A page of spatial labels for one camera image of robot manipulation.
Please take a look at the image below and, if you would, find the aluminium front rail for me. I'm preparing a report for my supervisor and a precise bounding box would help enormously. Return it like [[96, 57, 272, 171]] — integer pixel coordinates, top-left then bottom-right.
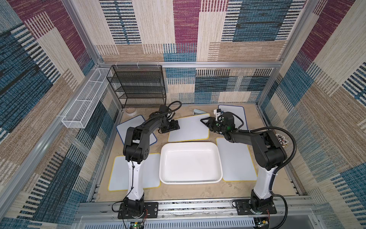
[[72, 196, 318, 223]]

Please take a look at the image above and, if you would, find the blue-framed whiteboard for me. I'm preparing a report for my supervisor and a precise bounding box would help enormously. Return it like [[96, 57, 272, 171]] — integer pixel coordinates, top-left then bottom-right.
[[218, 105, 248, 130], [116, 115, 158, 146]]

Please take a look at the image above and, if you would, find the white wire mesh basket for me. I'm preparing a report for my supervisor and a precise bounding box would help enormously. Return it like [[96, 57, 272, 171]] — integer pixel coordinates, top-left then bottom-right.
[[62, 68, 109, 129]]

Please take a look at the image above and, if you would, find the blue-framed whiteboard left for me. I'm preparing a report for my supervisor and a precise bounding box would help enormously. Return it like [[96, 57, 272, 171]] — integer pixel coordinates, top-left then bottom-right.
[[116, 115, 158, 146]]

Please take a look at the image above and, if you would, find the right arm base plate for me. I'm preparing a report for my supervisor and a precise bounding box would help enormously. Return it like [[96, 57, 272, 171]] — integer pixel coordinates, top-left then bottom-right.
[[234, 198, 277, 215]]

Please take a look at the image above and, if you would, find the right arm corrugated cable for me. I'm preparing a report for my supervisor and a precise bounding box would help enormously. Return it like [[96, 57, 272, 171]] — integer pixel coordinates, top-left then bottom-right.
[[228, 111, 297, 229]]

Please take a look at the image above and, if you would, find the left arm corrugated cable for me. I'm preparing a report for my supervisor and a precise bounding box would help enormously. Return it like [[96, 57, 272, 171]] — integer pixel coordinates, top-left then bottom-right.
[[137, 101, 183, 127]]

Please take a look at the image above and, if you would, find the yellow-framed whiteboard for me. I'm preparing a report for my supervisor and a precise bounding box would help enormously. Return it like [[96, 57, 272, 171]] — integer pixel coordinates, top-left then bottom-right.
[[168, 113, 210, 143], [216, 138, 257, 182], [108, 153, 161, 192]]

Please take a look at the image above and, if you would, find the black wire mesh shelf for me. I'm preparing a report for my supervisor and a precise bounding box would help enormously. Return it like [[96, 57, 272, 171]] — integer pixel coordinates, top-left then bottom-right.
[[106, 65, 166, 108]]

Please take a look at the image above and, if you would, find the white plastic storage box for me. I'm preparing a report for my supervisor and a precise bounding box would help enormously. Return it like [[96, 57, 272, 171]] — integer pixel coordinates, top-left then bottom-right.
[[159, 142, 223, 185]]

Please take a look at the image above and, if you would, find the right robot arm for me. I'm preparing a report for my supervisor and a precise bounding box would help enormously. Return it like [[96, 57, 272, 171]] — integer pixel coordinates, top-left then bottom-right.
[[200, 112, 291, 214]]

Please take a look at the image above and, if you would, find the cup of pencils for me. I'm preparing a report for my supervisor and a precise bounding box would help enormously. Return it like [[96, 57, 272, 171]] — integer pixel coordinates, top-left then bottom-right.
[[275, 134, 289, 148]]

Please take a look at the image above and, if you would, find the tape roll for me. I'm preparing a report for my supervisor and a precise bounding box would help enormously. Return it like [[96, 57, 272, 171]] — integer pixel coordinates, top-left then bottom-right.
[[125, 107, 137, 116]]

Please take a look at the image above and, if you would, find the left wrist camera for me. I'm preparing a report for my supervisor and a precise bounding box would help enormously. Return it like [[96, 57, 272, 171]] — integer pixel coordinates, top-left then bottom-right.
[[159, 105, 170, 115]]

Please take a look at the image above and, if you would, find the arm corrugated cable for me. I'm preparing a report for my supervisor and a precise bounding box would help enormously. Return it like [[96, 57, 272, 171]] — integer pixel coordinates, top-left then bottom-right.
[[137, 101, 183, 127], [228, 111, 297, 229]]

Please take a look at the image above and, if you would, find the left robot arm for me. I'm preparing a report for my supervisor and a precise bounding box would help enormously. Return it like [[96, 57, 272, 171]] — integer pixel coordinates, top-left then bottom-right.
[[120, 111, 180, 216]]

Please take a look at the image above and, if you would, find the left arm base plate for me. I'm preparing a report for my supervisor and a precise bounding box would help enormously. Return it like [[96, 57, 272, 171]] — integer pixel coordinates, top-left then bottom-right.
[[117, 202, 159, 219]]

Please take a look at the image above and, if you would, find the blue-framed whiteboard back right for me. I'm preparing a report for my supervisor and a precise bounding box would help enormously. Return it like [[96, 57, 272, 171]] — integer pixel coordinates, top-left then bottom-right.
[[218, 105, 248, 130]]

